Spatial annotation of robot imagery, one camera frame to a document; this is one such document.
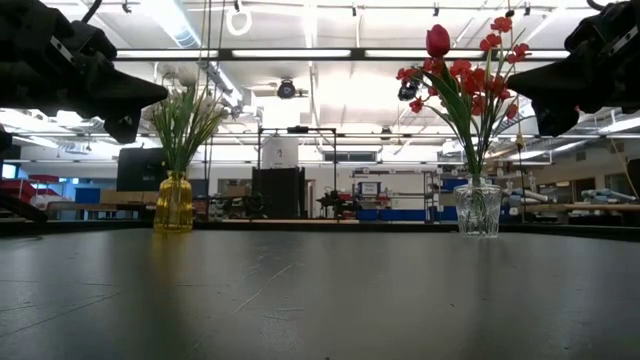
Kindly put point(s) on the grey foam rolls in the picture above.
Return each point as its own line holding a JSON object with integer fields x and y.
{"x": 607, "y": 195}

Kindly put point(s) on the yellow glass vase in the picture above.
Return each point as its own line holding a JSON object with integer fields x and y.
{"x": 173, "y": 205}

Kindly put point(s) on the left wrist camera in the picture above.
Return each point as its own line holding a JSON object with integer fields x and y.
{"x": 92, "y": 42}

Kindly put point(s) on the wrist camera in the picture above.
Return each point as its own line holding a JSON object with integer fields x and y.
{"x": 590, "y": 30}
{"x": 92, "y": 42}

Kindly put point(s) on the black metal frame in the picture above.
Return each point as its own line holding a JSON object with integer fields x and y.
{"x": 297, "y": 129}

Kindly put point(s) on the cardboard box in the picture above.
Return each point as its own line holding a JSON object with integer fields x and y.
{"x": 127, "y": 196}

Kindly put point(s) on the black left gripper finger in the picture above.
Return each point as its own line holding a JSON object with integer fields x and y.
{"x": 130, "y": 129}
{"x": 130, "y": 95}

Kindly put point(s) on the blue storage bins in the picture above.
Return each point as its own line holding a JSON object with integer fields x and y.
{"x": 400, "y": 215}

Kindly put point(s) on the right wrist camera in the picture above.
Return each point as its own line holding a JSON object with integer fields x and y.
{"x": 590, "y": 30}

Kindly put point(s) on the white cylindrical tank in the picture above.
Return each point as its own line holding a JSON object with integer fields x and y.
{"x": 280, "y": 152}

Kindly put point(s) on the black background robot arm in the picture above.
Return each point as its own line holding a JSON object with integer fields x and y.
{"x": 337, "y": 202}

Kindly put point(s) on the white tulip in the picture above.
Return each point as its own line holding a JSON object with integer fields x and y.
{"x": 149, "y": 112}

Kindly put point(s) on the black ceiling camera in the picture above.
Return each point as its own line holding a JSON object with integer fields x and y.
{"x": 286, "y": 89}

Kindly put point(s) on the black monitor box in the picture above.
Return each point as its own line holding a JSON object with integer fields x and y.
{"x": 142, "y": 172}

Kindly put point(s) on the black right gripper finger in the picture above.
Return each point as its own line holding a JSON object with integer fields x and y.
{"x": 552, "y": 117}
{"x": 555, "y": 82}

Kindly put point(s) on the clear glass vase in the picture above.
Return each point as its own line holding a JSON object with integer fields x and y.
{"x": 477, "y": 210}

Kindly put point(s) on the wooden workbench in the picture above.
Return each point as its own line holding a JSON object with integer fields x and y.
{"x": 590, "y": 206}

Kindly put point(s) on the black cabinet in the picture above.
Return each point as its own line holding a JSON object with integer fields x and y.
{"x": 277, "y": 192}

